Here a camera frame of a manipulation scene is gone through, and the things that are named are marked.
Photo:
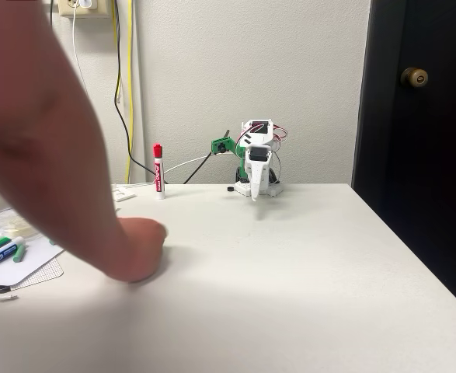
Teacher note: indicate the red Expo dry-erase marker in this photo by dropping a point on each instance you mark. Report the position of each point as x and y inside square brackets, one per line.
[159, 175]

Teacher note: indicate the person's hand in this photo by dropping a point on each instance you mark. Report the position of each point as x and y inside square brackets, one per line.
[134, 252]

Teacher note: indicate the dark door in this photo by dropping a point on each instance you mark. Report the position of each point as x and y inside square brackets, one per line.
[425, 175]

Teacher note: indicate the brass door knob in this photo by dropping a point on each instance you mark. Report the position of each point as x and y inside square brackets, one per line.
[415, 77]

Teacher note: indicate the white charger plug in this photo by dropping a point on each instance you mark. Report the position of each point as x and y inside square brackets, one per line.
[88, 3]

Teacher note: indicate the gridded mat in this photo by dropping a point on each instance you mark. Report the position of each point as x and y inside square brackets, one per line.
[47, 272]

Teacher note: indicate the white paper sheet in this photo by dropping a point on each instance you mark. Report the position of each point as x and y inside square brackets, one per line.
[37, 256]

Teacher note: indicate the small black card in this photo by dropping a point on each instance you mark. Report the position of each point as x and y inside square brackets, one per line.
[2, 289]

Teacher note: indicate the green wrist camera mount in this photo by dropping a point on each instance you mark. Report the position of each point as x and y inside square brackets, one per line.
[227, 145]

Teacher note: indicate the white printed frame plate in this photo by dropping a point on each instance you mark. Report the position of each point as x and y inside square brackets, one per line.
[126, 196]

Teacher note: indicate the white wall conduit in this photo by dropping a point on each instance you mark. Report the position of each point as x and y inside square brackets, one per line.
[139, 77]

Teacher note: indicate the beige wall outlet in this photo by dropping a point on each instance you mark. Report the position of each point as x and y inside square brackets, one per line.
[66, 9]

